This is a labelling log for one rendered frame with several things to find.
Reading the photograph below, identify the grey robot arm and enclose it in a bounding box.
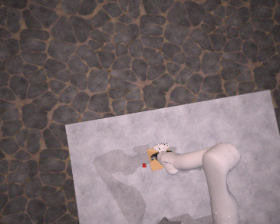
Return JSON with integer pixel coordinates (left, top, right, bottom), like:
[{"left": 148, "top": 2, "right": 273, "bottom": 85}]
[{"left": 153, "top": 143, "right": 241, "bottom": 224}]

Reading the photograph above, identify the tan square mat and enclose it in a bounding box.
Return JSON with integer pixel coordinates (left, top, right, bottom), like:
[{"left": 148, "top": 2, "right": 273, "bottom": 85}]
[{"left": 147, "top": 148, "right": 164, "bottom": 171}]

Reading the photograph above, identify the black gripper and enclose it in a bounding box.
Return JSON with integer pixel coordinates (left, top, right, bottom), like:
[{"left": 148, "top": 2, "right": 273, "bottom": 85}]
[{"left": 150, "top": 152, "right": 159, "bottom": 160}]

